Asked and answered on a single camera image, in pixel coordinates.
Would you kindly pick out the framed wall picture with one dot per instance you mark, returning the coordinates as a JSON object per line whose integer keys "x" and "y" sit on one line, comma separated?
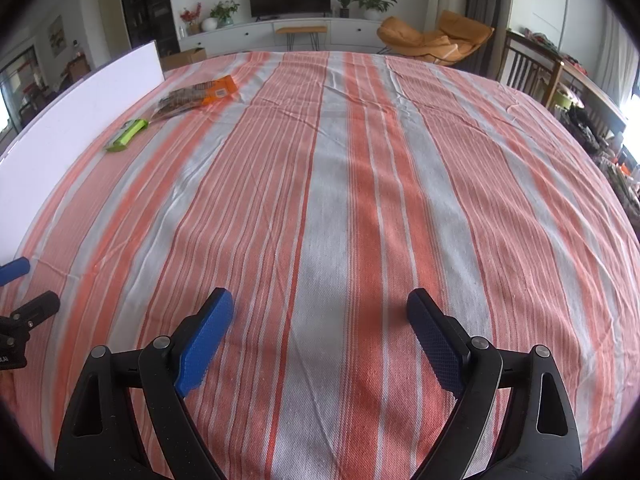
{"x": 57, "y": 35}

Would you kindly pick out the wooden side table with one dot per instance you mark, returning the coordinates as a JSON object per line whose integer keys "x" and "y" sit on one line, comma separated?
{"x": 590, "y": 85}

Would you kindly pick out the clutter of bottles and jars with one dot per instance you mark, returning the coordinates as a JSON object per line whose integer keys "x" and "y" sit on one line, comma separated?
{"x": 605, "y": 160}

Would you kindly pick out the green snack packet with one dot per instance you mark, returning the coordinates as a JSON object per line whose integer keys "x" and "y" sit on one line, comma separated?
{"x": 125, "y": 135}

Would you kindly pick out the red flowers in vase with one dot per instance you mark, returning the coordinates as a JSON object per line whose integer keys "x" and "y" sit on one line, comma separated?
{"x": 190, "y": 16}

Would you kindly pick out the small green potted plant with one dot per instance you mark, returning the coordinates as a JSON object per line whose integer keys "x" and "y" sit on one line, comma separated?
{"x": 344, "y": 6}

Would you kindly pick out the wooden stool with metal legs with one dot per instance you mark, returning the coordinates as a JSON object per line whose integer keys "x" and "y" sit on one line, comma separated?
{"x": 300, "y": 30}

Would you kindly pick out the dark glass display cabinet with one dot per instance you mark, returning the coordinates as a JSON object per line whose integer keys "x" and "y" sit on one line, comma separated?
{"x": 147, "y": 5}

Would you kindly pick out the orange striped tablecloth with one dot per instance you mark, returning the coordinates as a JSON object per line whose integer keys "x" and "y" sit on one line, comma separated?
{"x": 350, "y": 185}

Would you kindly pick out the green plant in glass vase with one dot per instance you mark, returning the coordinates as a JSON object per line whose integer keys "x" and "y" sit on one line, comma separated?
{"x": 224, "y": 12}

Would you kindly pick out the dark wooden dining chair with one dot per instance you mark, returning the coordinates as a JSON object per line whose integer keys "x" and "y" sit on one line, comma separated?
{"x": 525, "y": 67}

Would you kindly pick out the white television cabinet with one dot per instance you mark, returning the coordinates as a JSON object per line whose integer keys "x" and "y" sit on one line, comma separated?
{"x": 350, "y": 32}

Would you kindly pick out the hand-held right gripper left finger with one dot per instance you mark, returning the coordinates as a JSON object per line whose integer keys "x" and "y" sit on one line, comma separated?
{"x": 205, "y": 345}

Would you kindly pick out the orange zip snack bag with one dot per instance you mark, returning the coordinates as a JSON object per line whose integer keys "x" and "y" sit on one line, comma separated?
{"x": 220, "y": 87}

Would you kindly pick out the large green potted plant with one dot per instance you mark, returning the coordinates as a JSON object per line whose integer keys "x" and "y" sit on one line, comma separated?
{"x": 372, "y": 2}

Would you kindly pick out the orange lounge chair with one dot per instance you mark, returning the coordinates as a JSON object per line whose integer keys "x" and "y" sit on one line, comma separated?
{"x": 425, "y": 40}

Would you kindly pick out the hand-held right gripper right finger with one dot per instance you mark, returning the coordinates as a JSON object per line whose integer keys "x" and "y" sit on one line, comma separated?
{"x": 440, "y": 345}

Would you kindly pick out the brown cardboard box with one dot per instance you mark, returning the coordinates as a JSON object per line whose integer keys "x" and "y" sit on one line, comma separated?
{"x": 192, "y": 56}

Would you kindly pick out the white round vase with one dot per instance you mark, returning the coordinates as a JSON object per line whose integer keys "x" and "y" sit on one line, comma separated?
{"x": 209, "y": 24}

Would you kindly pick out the white cardboard box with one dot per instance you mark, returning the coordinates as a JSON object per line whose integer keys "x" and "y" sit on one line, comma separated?
{"x": 75, "y": 125}

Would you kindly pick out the grey curtain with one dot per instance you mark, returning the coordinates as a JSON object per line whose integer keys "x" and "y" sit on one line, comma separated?
{"x": 487, "y": 0}

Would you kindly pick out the pale interior door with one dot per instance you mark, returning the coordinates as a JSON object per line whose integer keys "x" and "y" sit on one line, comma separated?
{"x": 110, "y": 22}

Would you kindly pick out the green bowl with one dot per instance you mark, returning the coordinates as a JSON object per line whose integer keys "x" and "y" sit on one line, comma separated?
{"x": 568, "y": 102}

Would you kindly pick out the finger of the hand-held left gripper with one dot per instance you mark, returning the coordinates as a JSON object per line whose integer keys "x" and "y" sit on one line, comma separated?
{"x": 35, "y": 310}
{"x": 12, "y": 271}

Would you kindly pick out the white sheer curtain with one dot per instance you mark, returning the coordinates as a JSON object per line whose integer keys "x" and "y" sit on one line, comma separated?
{"x": 617, "y": 55}

